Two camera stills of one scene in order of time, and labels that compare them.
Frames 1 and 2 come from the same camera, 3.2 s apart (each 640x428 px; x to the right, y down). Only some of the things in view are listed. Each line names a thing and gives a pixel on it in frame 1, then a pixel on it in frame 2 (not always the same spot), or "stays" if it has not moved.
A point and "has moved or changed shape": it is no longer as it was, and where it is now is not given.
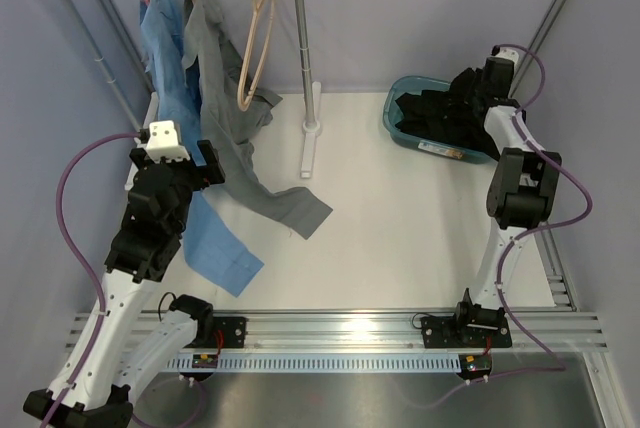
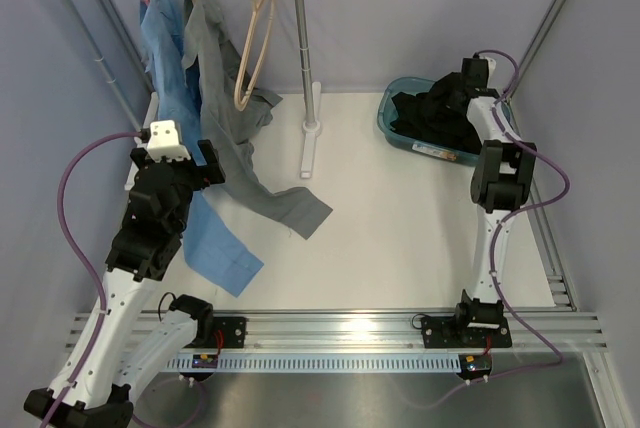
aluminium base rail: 570,330 stays
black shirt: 457,114 has moved or changed shape
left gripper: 213,172 stays
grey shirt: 235,114 stays
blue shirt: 212,245 stays
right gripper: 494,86 → 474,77
